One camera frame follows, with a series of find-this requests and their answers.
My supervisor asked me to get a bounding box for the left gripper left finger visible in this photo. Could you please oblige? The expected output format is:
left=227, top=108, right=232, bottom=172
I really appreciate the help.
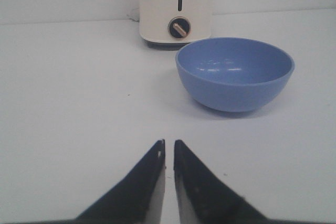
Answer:
left=75, top=139, right=166, bottom=222

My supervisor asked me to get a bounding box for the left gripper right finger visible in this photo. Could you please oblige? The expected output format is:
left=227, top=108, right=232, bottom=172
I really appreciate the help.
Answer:
left=173, top=139, right=271, bottom=222

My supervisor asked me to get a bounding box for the blue bowl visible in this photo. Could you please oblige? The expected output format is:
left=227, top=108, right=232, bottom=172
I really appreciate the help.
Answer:
left=175, top=37, right=295, bottom=112

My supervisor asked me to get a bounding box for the white two-slot toaster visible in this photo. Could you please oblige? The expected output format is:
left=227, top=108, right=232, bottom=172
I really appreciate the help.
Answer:
left=139, top=0, right=213, bottom=50

